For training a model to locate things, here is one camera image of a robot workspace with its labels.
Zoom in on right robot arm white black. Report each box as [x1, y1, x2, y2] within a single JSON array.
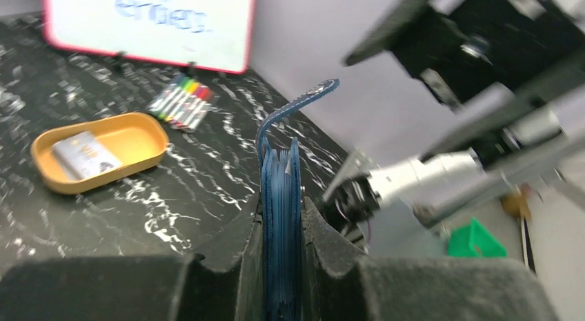
[[317, 0, 584, 231]]

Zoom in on blue leather card holder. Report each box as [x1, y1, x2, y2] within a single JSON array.
[[256, 79, 339, 320]]

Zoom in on pink framed whiteboard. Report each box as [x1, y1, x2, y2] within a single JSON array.
[[41, 0, 257, 74]]

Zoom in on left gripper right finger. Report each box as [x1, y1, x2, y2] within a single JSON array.
[[302, 198, 558, 320]]

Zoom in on silver credit card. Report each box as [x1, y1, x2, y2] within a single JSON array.
[[51, 131, 122, 181]]

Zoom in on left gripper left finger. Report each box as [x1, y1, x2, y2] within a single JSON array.
[[1, 195, 264, 320]]

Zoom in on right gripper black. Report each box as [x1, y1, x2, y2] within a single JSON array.
[[344, 0, 584, 162]]

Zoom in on green plastic bin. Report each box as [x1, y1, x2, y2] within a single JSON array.
[[448, 217, 508, 258]]

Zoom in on orange oval tray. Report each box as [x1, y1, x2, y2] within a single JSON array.
[[30, 113, 169, 195]]

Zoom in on pack of coloured markers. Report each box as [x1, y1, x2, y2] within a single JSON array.
[[146, 74, 219, 132]]

